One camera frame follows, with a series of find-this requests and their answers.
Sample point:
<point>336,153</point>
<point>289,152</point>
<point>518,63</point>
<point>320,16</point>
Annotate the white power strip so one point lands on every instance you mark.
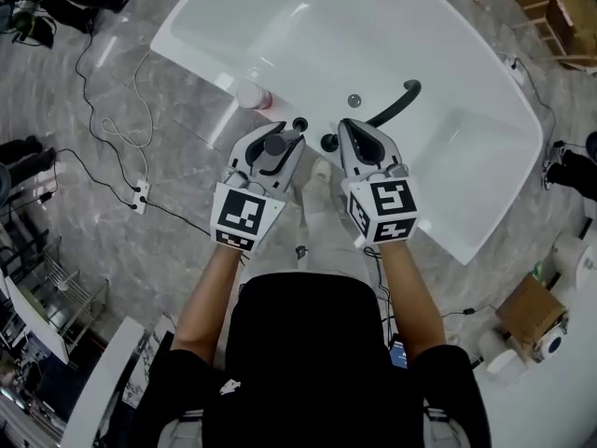
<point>141,196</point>

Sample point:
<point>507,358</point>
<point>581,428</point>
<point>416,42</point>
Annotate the black curved faucet spout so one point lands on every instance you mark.
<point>401,103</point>

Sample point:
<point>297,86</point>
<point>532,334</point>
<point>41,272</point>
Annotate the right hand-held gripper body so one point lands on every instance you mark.
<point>387,208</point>

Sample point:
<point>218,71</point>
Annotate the person's black shirt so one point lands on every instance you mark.
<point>303,367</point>

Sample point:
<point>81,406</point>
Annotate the person's right forearm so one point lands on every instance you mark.
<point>410,297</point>

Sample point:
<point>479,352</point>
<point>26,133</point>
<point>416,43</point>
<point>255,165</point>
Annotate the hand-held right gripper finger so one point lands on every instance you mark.
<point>349,157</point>
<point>387,149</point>

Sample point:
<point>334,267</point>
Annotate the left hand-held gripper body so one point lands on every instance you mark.
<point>242,213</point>

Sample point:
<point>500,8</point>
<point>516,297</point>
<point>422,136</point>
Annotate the marble countertop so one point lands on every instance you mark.
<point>112,381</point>

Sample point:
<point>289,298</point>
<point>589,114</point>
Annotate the person's left forearm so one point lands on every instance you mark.
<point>205,297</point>

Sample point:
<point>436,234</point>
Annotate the red bottle with white cap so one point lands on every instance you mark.
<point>252,95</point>

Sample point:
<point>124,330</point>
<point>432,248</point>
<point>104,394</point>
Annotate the black round funnel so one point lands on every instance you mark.
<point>299,123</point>

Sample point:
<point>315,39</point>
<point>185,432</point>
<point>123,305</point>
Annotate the white bathtub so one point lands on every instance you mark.
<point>373,40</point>

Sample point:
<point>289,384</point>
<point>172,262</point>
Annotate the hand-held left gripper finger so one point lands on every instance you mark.
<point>291,171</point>
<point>240,154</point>

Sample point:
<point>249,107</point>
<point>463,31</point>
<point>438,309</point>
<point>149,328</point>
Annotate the person's white shoe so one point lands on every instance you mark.
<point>322,172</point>

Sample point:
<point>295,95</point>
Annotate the small cardboard box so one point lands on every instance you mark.
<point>529,311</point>

